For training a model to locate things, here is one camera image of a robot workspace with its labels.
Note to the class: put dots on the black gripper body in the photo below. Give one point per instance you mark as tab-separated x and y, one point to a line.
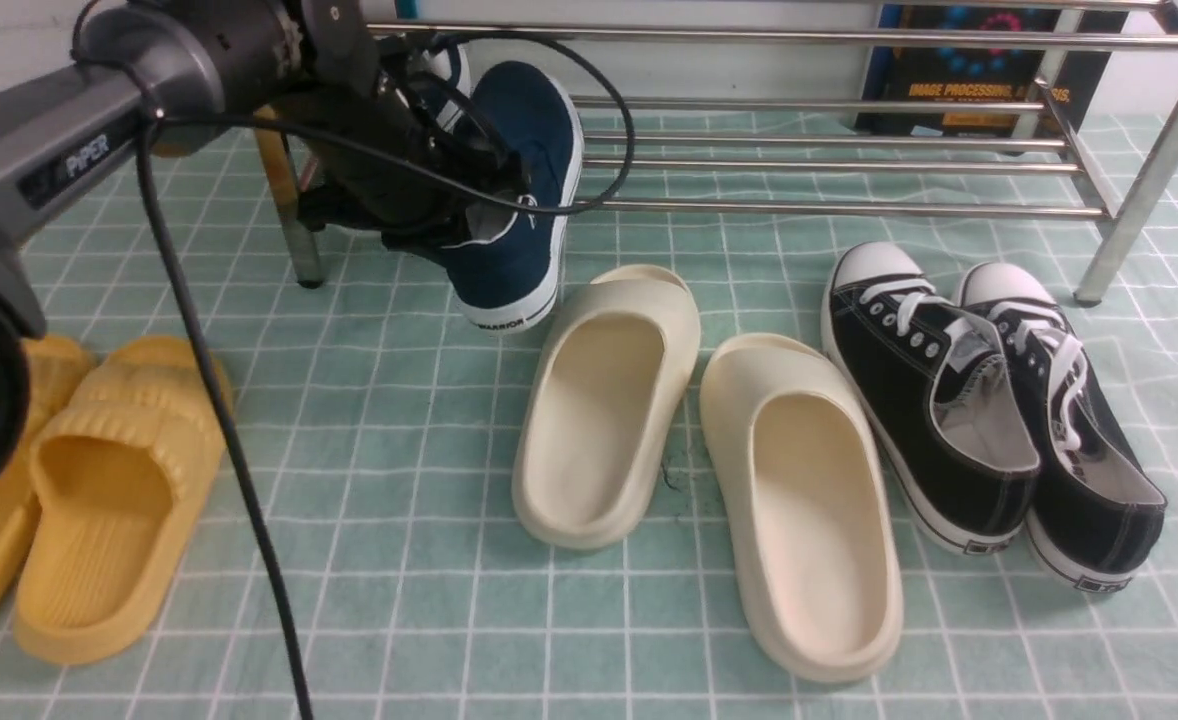
387	165

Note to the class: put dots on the cream clog slipper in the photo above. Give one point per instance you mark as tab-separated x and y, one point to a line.
809	521
611	376

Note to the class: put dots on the black canvas sneaker right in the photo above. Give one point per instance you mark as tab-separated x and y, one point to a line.
1095	515

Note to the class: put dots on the yellow slipper far left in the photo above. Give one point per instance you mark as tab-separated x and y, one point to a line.
57	366

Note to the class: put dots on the yellow ribbed slipper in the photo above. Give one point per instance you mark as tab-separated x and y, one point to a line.
122	471

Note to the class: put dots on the dark image processing book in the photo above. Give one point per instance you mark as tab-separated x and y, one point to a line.
954	74

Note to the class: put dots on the black canvas sneaker left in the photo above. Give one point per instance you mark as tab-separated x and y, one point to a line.
934	381

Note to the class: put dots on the navy slip-on shoe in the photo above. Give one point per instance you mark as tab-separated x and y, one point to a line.
451	75
504	265

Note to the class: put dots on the black canvas sneaker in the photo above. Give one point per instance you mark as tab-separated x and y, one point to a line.
1095	515
934	381

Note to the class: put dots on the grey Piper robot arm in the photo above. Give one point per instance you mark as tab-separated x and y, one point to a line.
172	75

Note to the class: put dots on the steel shoe rack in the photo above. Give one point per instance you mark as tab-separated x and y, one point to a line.
1044	142

